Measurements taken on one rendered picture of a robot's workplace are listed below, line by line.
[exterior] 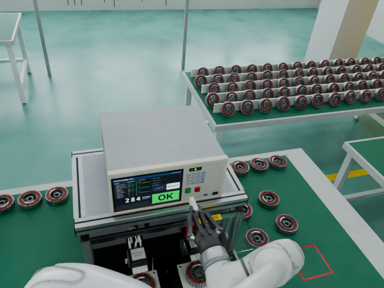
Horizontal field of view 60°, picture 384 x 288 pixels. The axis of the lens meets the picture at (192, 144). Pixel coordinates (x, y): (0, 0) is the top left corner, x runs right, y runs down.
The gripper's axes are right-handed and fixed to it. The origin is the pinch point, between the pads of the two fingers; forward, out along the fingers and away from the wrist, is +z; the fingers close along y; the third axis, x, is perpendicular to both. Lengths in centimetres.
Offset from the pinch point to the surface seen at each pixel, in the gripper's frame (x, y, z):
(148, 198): -0.4, -15.2, 7.8
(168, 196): -1.5, -7.6, 7.8
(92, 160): -7, -34, 41
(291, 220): -40, 60, 13
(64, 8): -113, -58, 635
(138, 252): -26.1, -20.1, 3.0
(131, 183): 8.5, -21.2, 7.8
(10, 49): -53, -104, 289
